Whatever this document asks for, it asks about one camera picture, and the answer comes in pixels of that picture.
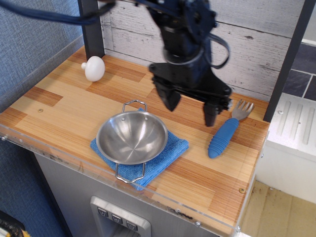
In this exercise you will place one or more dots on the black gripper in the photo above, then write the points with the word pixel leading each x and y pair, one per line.
pixel 194 79

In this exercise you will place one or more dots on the blue handled metal spork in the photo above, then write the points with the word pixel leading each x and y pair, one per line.
pixel 221 139

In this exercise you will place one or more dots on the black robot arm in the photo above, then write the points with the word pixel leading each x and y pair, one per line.
pixel 185 27

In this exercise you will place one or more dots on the blue folded cloth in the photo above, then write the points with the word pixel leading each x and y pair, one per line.
pixel 174 148

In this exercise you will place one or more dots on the white mushroom shaped toy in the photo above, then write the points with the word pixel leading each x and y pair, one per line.
pixel 94 68

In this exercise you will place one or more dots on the white ridged sink drainboard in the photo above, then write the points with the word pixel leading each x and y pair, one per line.
pixel 293 126

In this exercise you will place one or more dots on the silver button control panel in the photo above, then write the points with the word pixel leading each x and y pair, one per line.
pixel 114 221

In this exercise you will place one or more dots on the clear acrylic edge guard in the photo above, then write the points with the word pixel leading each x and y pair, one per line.
pixel 183 201

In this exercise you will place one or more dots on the yellow black object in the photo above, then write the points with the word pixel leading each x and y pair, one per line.
pixel 8 229

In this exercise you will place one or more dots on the steel pan with wire handles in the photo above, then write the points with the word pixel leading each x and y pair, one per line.
pixel 133 136

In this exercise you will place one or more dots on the dark left frame post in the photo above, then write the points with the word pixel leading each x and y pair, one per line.
pixel 92 34

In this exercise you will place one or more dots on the dark frame post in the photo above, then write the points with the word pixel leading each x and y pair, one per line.
pixel 294 45
pixel 92 34

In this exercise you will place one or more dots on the dark right frame post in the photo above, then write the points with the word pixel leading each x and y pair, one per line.
pixel 294 45

